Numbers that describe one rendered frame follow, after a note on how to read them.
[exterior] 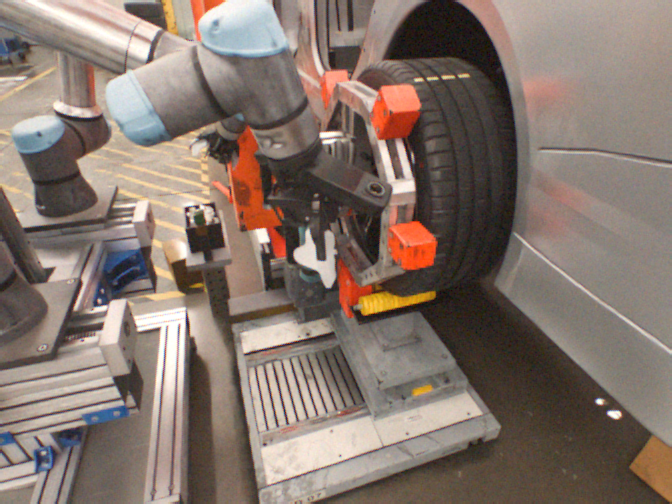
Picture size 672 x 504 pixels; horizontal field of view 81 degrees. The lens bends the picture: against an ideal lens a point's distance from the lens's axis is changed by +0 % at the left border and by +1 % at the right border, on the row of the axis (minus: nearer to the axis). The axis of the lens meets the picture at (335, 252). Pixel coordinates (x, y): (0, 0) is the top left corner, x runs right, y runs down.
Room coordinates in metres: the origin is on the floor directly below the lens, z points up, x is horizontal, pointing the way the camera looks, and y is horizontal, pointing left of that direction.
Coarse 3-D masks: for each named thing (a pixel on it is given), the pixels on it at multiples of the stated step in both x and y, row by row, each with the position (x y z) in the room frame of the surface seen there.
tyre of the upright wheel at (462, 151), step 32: (384, 64) 1.07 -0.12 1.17; (416, 64) 1.05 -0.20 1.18; (448, 64) 1.06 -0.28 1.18; (448, 96) 0.93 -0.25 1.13; (480, 96) 0.94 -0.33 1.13; (416, 128) 0.87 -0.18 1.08; (448, 128) 0.86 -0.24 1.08; (480, 128) 0.88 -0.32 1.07; (512, 128) 0.90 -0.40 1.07; (416, 160) 0.86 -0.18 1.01; (448, 160) 0.81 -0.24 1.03; (480, 160) 0.83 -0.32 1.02; (512, 160) 0.85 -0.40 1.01; (448, 192) 0.78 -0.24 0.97; (480, 192) 0.80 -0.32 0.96; (512, 192) 0.82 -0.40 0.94; (352, 224) 1.23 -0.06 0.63; (448, 224) 0.76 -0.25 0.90; (480, 224) 0.79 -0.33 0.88; (512, 224) 0.82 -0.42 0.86; (448, 256) 0.78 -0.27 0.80; (480, 256) 0.80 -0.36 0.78; (384, 288) 0.95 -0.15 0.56; (416, 288) 0.80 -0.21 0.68
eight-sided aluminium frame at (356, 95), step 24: (336, 96) 1.13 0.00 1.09; (360, 96) 0.98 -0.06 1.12; (336, 120) 1.27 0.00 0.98; (384, 144) 0.86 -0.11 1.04; (384, 168) 0.82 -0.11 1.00; (408, 168) 0.83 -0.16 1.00; (408, 192) 0.79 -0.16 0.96; (384, 216) 0.80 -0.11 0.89; (408, 216) 0.79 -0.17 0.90; (336, 240) 1.13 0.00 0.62; (384, 240) 0.79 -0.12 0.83; (360, 264) 1.04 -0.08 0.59; (384, 264) 0.78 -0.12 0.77
